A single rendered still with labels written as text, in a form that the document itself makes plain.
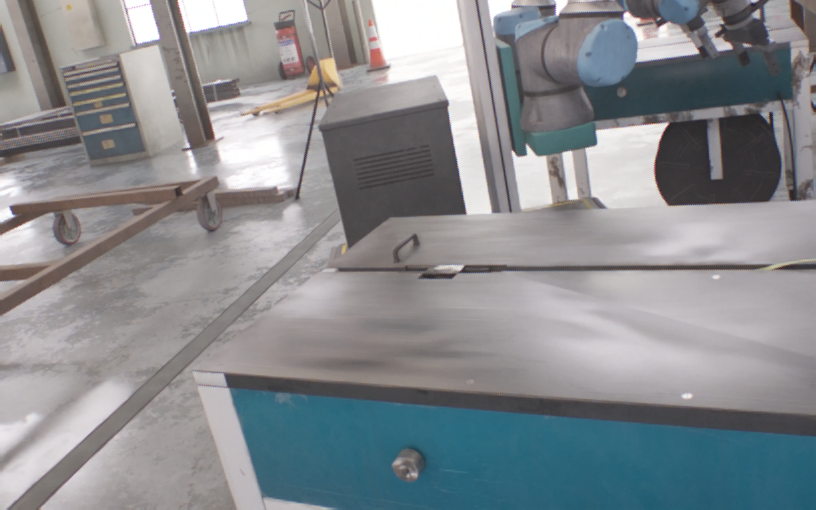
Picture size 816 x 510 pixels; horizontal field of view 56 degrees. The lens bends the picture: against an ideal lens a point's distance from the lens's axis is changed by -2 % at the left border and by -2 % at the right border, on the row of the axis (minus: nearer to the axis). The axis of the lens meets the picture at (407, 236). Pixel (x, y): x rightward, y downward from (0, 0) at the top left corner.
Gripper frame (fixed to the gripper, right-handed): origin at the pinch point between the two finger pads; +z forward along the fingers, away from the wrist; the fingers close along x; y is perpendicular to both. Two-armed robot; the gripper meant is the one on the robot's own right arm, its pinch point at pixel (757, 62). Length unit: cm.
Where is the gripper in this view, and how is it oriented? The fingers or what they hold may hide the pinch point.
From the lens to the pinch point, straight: 229.4
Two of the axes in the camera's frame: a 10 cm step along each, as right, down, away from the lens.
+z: 5.4, 7.2, 4.3
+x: 2.0, 3.8, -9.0
